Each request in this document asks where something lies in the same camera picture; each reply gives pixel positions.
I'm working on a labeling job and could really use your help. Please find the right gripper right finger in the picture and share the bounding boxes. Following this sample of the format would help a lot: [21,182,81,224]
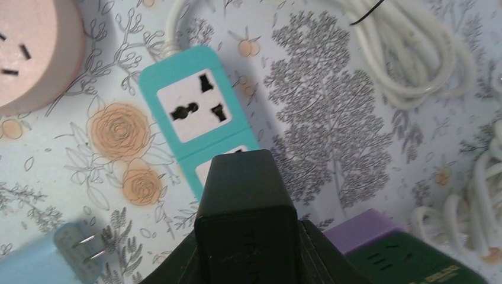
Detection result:
[298,220,371,284]

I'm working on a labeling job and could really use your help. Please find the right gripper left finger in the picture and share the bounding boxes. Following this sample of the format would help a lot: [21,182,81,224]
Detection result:
[140,231,200,284]

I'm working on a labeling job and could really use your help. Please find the black power adapter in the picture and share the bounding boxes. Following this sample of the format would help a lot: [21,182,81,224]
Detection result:
[194,149,301,283]

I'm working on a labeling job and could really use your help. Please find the dark green cube socket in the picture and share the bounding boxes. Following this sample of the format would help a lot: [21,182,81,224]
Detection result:
[346,232,487,284]

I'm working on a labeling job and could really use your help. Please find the light blue plug adapter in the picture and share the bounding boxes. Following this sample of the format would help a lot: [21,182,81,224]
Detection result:
[1,222,105,284]

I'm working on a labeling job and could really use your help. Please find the purple power strip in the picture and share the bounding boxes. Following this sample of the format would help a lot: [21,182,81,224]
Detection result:
[323,209,405,256]

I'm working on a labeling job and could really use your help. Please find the floral table mat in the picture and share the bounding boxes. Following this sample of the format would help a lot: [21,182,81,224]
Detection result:
[1,1,501,283]

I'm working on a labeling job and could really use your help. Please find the teal power strip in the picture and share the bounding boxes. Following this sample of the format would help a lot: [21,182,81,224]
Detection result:
[139,46,260,199]

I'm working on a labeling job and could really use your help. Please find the pink round power socket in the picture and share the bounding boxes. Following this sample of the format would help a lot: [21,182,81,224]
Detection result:
[1,1,85,115]

